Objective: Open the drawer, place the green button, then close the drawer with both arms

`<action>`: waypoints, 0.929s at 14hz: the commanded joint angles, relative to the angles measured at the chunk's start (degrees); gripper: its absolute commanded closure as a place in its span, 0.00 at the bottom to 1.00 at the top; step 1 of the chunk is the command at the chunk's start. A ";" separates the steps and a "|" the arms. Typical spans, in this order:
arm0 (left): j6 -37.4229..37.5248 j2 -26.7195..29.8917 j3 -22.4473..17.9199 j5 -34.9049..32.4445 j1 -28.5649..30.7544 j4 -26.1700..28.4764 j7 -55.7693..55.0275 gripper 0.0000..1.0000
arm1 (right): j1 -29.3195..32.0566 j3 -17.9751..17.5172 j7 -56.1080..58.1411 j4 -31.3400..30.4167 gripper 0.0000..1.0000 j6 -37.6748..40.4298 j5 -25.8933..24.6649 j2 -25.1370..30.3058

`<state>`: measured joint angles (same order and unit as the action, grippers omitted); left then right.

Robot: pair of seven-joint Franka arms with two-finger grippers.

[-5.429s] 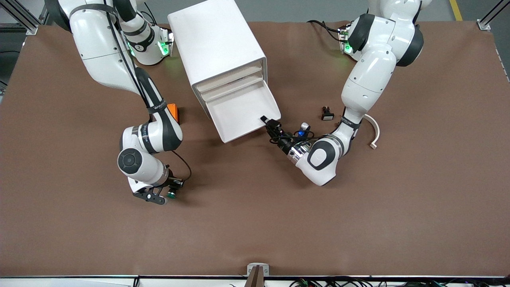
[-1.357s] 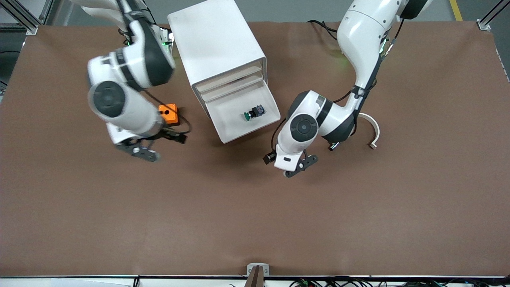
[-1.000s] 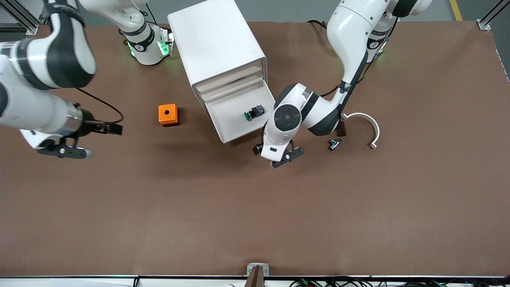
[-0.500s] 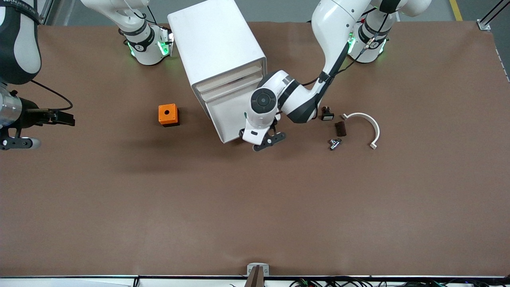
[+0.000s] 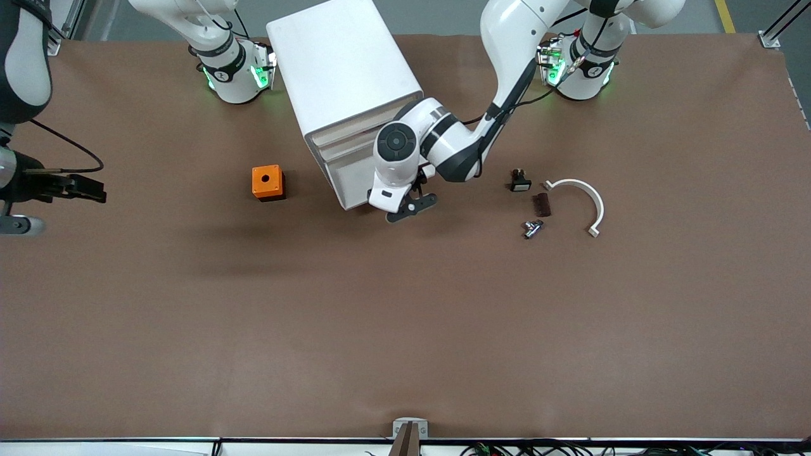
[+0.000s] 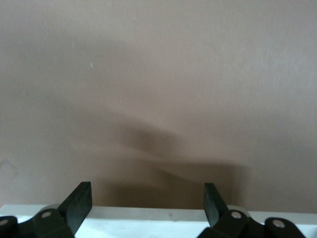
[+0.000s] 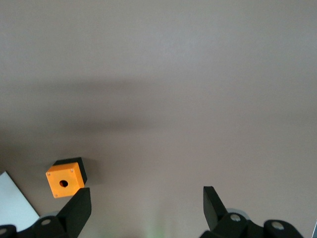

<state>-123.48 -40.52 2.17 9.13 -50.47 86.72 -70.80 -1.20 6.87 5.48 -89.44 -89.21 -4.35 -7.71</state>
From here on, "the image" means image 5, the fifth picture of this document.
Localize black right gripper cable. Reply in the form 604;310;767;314
29;118;105;174

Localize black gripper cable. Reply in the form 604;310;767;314
461;60;587;125
29;118;105;174

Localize orange push button enclosure box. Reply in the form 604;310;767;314
252;165;287;203

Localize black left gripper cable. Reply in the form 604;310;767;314
461;60;587;125

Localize aluminium frame profile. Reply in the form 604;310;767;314
48;0;84;56
757;0;811;49

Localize white curved plastic bracket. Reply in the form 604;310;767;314
543;179;605;239

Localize grey metal camera bracket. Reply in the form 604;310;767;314
392;417;429;440

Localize brown camera post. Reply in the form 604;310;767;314
388;421;421;456

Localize table edge rail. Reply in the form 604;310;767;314
0;435;811;456

